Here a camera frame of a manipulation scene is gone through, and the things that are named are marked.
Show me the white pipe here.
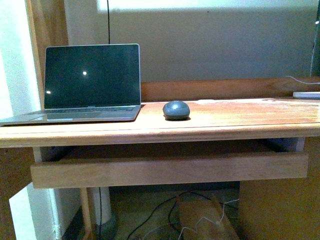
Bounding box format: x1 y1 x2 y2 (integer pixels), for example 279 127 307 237
89 187 112 225

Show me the grey computer mouse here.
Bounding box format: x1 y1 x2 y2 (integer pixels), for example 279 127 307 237
162 100 191 121

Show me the white cable on stand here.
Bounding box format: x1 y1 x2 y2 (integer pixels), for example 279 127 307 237
177 198 240 240

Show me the white cable on desk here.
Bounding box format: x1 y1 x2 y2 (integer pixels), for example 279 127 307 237
285 75 320 85

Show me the grey laptop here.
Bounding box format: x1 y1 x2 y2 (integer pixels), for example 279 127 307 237
0 43 142 126

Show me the wooden keyboard tray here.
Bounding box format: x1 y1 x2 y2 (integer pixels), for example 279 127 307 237
30 139 309 189

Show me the white flat device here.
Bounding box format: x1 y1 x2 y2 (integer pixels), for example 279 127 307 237
293 91 320 100

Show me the wooden desk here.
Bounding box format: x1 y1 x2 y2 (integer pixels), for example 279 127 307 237
0 76 320 240

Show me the black hanging wall cable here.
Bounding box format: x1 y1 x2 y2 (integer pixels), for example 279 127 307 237
106 0 111 46

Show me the black floor cable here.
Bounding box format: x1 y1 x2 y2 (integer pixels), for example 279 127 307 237
97 186 213 240

